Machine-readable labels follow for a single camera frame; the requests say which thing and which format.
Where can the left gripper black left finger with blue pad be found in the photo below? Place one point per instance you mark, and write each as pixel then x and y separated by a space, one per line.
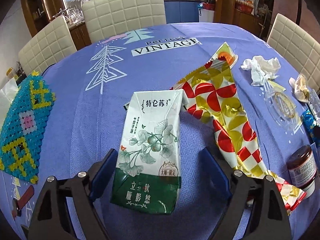
pixel 64 201

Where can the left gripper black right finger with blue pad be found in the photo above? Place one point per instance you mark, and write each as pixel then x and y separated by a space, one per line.
pixel 268 218

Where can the green white milk carton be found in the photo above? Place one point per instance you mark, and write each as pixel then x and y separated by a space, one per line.
pixel 148 169

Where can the beige wrapper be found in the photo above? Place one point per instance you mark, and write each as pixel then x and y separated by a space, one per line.
pixel 300 88

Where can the red gold snack wrapper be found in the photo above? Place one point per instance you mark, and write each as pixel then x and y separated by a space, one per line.
pixel 213 99

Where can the white tissue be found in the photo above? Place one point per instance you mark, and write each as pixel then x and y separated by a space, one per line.
pixel 261 69

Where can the orange white small wrapper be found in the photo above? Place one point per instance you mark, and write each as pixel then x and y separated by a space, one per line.
pixel 225 52

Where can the dark glass jar white lid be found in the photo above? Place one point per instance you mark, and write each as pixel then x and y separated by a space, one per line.
pixel 302 169

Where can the blue beaded tissue box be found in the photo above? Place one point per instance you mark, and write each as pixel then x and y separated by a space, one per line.
pixel 24 126

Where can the blue foil wrapper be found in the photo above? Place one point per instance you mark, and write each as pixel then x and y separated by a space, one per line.
pixel 311 126

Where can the cream chair right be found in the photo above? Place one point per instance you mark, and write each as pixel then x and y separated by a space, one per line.
pixel 297 47

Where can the cream chair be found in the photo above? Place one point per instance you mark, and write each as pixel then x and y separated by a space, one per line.
pixel 49 46
pixel 297 47
pixel 106 18

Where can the cream chair far left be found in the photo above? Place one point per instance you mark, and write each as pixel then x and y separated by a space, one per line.
pixel 49 46

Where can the white bin red basket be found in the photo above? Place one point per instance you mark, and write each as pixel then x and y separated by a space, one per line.
pixel 206 12

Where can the cream chair middle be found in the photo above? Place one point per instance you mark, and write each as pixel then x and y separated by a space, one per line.
pixel 106 18

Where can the wooden shelf with goods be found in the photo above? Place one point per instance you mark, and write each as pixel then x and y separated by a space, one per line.
pixel 254 16

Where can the wooden glass display cabinet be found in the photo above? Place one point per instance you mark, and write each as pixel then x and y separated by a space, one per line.
pixel 39 13

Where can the blue kitchen cabinet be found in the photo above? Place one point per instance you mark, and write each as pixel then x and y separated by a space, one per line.
pixel 181 11

